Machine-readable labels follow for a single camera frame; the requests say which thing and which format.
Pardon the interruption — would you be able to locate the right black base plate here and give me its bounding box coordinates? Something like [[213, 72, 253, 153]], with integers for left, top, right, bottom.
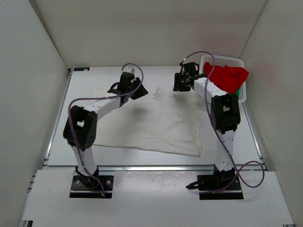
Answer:
[[186, 175, 244, 200]]

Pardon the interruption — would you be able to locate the white plastic basket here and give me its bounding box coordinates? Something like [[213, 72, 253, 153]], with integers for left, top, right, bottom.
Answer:
[[199, 54, 246, 103]]

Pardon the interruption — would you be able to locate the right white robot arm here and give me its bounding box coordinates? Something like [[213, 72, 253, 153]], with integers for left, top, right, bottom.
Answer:
[[173, 62, 241, 189]]

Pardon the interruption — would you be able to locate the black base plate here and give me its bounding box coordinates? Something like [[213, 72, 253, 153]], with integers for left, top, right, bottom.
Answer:
[[186, 175, 244, 200], [70, 174, 114, 199]]

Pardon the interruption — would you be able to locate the aluminium rail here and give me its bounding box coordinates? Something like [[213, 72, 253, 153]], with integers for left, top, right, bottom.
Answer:
[[42, 165, 261, 171]]

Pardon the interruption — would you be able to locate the red t shirt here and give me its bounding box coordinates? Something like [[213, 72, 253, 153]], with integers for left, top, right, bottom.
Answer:
[[209, 65, 249, 94]]

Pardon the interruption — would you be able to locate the green t shirt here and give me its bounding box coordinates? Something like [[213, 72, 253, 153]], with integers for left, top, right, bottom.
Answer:
[[236, 87, 244, 101]]

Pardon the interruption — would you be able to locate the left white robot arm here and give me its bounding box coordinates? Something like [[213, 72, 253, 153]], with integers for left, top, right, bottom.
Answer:
[[63, 67, 148, 189]]

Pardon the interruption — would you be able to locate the purple cable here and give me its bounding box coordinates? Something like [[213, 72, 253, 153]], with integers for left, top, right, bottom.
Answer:
[[182, 51, 265, 189], [68, 62, 144, 198]]

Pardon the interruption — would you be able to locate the dark blue label sticker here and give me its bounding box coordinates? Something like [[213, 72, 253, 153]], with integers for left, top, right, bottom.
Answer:
[[73, 67, 90, 71]]

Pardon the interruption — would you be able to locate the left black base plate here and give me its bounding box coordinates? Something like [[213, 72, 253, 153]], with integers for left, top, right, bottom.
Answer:
[[70, 174, 114, 199]]

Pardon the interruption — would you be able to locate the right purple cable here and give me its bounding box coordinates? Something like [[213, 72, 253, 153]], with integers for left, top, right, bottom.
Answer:
[[182, 51, 265, 189]]

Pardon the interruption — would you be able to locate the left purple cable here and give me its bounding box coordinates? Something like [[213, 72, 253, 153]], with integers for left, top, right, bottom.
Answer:
[[68, 62, 144, 198]]

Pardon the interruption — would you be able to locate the white t shirt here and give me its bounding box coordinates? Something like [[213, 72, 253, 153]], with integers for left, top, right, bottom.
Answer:
[[94, 87, 205, 157]]

